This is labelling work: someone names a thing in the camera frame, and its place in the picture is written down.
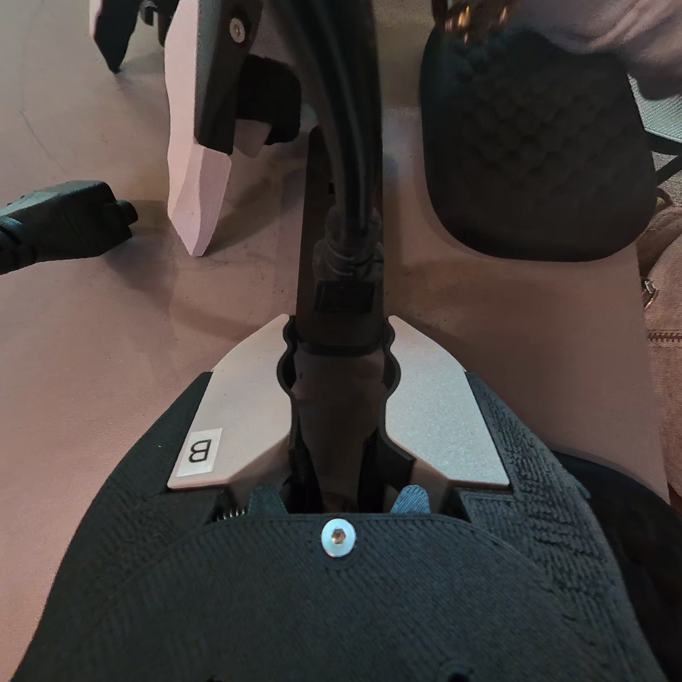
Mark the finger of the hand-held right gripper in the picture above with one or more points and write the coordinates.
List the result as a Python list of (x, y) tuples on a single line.
[(194, 202), (114, 37)]

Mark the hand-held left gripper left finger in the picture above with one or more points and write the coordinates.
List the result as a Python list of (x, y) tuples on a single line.
[(240, 410)]

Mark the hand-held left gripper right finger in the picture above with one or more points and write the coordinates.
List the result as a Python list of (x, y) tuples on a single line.
[(442, 421)]

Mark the black power strip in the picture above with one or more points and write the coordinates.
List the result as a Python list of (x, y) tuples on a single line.
[(308, 240)]

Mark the person's right forearm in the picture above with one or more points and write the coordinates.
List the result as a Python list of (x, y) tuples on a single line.
[(612, 42)]

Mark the person's grey zip hoodie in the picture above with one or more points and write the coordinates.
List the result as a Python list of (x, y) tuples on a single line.
[(666, 373)]

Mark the black chair armrest pad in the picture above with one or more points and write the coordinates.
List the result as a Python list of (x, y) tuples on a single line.
[(639, 559), (533, 160)]

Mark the grey mesh office chair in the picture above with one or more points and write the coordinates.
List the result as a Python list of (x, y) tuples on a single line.
[(660, 117)]

